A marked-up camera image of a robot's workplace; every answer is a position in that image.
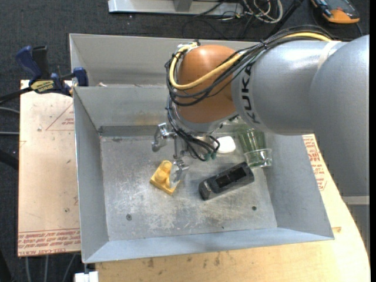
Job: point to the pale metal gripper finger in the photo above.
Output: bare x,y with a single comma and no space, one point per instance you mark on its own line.
162,131
179,172

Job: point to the yellow toy figure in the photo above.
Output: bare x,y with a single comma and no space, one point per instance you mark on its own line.
161,178

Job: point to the white oval soap bar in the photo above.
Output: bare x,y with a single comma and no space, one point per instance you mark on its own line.
226,145

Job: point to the black rectangular case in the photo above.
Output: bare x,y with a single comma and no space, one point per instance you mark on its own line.
226,181

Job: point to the grey metal bin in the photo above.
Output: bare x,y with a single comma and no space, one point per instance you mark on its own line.
182,216

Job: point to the clear glass cup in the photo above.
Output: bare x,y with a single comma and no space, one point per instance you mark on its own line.
257,151

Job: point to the brown cardboard board, red print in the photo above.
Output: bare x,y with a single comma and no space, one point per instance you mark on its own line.
47,163

